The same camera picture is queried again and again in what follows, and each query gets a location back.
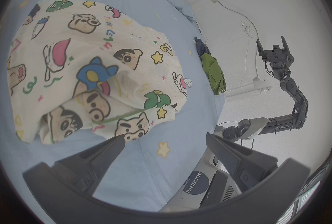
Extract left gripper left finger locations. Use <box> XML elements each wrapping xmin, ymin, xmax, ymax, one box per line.
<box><xmin>53</xmin><ymin>135</ymin><xmax>125</xmax><ymax>194</ymax></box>

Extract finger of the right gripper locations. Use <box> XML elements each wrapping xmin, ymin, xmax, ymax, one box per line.
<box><xmin>281</xmin><ymin>36</ymin><xmax>290</xmax><ymax>54</ymax></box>
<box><xmin>256</xmin><ymin>39</ymin><xmax>265</xmax><ymax>57</ymax></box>

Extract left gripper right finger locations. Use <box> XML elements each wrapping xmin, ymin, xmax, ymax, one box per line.
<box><xmin>206</xmin><ymin>133</ymin><xmax>277</xmax><ymax>193</ymax></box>

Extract white printed pyjama top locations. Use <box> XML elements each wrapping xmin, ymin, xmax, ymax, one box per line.
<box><xmin>6</xmin><ymin>0</ymin><xmax>193</xmax><ymax>145</ymax></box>

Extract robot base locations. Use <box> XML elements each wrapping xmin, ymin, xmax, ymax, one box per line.
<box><xmin>158</xmin><ymin>124</ymin><xmax>242</xmax><ymax>213</ymax></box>

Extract dark blue garment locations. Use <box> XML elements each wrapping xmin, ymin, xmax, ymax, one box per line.
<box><xmin>195</xmin><ymin>38</ymin><xmax>210</xmax><ymax>58</ymax></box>

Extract green shorts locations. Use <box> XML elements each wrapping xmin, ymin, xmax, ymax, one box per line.
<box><xmin>202</xmin><ymin>54</ymin><xmax>227</xmax><ymax>96</ymax></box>

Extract black cable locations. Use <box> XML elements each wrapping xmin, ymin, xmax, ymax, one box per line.
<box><xmin>216</xmin><ymin>121</ymin><xmax>255</xmax><ymax>150</ymax></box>

